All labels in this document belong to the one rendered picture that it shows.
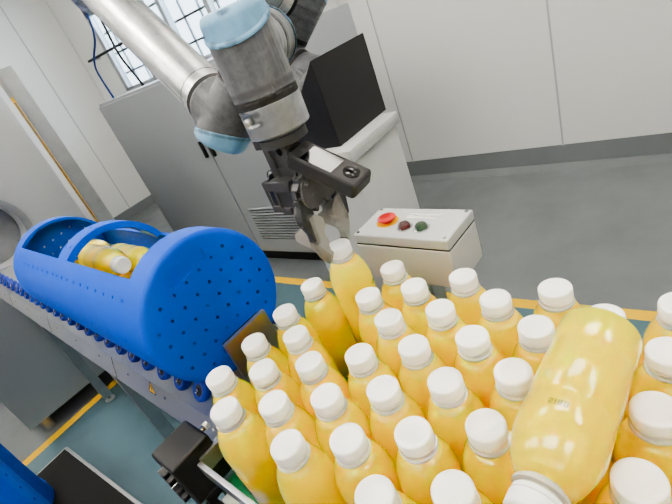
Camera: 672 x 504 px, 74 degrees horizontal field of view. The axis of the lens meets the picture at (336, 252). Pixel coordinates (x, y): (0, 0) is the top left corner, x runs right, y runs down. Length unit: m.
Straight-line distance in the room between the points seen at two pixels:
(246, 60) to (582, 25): 2.77
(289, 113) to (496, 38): 2.79
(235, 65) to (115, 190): 5.97
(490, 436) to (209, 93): 0.62
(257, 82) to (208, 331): 0.45
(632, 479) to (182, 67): 0.80
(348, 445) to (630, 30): 2.96
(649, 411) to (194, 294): 0.66
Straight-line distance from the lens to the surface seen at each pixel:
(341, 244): 0.70
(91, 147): 6.48
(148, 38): 0.93
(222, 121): 0.76
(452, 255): 0.75
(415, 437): 0.48
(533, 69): 3.33
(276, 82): 0.61
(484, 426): 0.48
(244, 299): 0.88
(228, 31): 0.60
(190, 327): 0.83
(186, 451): 0.76
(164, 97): 3.35
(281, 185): 0.66
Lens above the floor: 1.48
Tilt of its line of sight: 28 degrees down
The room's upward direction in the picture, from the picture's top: 23 degrees counter-clockwise
